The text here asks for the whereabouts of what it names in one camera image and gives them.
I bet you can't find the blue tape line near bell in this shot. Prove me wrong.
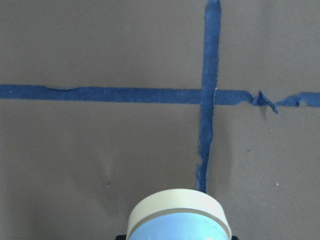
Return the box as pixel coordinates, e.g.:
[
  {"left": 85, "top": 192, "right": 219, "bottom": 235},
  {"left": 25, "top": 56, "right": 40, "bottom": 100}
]
[{"left": 0, "top": 84, "right": 320, "bottom": 113}]

